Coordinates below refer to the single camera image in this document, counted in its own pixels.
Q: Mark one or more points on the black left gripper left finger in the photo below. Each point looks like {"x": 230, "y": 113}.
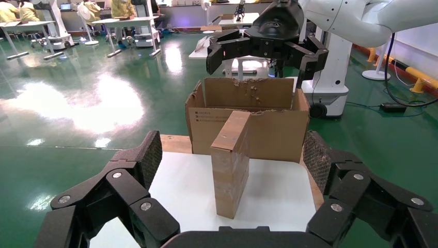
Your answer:
{"x": 137, "y": 178}

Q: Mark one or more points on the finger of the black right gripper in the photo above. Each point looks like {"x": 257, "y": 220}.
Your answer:
{"x": 229, "y": 48}
{"x": 311, "y": 56}

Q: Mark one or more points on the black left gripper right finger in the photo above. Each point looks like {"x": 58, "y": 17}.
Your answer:
{"x": 359, "y": 191}

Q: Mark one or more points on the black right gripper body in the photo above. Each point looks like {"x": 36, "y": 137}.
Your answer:
{"x": 273, "y": 30}

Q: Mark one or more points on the small brown cardboard box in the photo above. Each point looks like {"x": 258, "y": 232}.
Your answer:
{"x": 229, "y": 171}

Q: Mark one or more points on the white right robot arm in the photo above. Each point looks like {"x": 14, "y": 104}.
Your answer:
{"x": 359, "y": 17}

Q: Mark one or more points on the cardboard box on background table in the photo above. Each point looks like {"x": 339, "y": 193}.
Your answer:
{"x": 227, "y": 16}

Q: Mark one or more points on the big open cardboard box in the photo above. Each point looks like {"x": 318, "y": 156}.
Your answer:
{"x": 273, "y": 137}

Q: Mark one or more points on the flat cardboard piece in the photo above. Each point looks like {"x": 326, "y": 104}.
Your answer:
{"x": 210, "y": 28}

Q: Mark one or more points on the tilted paper sheet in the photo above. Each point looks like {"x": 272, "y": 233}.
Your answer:
{"x": 201, "y": 44}

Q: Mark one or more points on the large white work table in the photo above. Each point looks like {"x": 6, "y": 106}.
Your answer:
{"x": 200, "y": 51}

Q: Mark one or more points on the small white background table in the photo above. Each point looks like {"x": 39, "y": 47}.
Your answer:
{"x": 246, "y": 19}

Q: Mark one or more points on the white standing fan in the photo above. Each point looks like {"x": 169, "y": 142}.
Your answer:
{"x": 206, "y": 5}
{"x": 83, "y": 12}

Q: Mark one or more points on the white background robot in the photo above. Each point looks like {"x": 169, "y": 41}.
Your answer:
{"x": 143, "y": 36}
{"x": 58, "y": 30}

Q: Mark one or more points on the black power adapter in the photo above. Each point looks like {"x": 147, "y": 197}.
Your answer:
{"x": 393, "y": 107}

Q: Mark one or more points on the white table on bar feet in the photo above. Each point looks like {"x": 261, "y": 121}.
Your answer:
{"x": 126, "y": 21}

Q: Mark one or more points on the person in yellow jacket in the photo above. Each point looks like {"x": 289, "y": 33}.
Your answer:
{"x": 121, "y": 7}
{"x": 7, "y": 12}
{"x": 29, "y": 12}
{"x": 91, "y": 10}

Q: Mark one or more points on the laptop screen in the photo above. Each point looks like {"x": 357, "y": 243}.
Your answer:
{"x": 65, "y": 7}

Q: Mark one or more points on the white table with seated people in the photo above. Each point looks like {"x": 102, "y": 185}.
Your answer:
{"x": 27, "y": 24}

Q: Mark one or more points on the white pedestal fan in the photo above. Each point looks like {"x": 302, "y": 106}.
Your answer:
{"x": 376, "y": 75}

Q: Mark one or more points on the yellow floor barrier rail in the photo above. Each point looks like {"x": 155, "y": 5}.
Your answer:
{"x": 419, "y": 75}

